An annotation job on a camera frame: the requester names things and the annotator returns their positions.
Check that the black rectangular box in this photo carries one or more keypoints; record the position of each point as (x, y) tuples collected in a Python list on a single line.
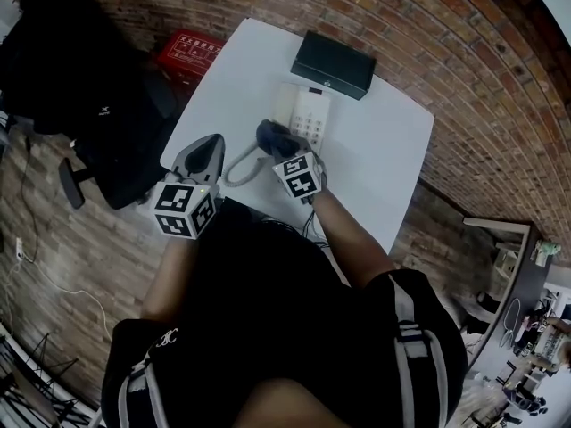
[(332, 63)]

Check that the person's right forearm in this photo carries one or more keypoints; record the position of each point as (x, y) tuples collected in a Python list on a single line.
[(345, 234)]

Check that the black metal stand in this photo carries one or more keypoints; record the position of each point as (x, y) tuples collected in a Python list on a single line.
[(40, 372)]

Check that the person's black striped shirt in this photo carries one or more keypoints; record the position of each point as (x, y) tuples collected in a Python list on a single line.
[(267, 310)]

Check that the white power strip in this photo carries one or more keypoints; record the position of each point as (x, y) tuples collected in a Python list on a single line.
[(19, 249)]

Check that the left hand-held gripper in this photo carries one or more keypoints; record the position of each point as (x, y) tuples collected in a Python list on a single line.
[(176, 201)]

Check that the person's left forearm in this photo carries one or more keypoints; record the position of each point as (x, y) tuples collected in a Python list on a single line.
[(167, 279)]

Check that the red box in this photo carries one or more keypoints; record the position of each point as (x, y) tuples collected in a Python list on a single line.
[(187, 54)]

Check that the black office chair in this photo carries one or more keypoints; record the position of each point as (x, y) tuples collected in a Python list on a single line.
[(89, 74)]

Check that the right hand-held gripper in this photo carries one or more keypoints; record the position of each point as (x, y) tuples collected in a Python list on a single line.
[(300, 177)]

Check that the white telephone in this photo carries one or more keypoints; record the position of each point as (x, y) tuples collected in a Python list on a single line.
[(312, 112)]

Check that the white framed mirror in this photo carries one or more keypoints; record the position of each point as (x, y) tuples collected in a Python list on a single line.
[(504, 274)]

